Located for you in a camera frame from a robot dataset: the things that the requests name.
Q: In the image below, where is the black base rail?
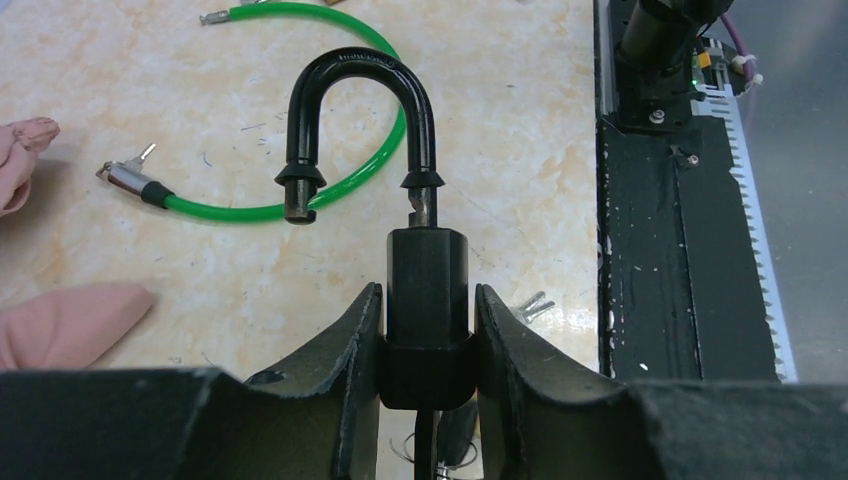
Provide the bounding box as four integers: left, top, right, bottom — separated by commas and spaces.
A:
594, 1, 798, 383

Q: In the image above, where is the black padlock with keys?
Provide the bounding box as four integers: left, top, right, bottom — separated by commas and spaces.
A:
276, 47, 476, 479

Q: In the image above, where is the pink cloth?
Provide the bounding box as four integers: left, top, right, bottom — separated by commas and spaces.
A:
0, 117, 157, 372

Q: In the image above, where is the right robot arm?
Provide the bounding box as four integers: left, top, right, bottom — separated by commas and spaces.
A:
610, 0, 732, 135

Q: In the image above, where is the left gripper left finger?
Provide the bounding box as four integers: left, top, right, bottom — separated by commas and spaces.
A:
1, 283, 382, 479

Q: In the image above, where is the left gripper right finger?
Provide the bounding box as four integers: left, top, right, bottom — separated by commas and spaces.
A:
475, 284, 847, 479

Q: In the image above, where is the green cable lock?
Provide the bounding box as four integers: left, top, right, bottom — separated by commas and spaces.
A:
96, 1, 407, 224

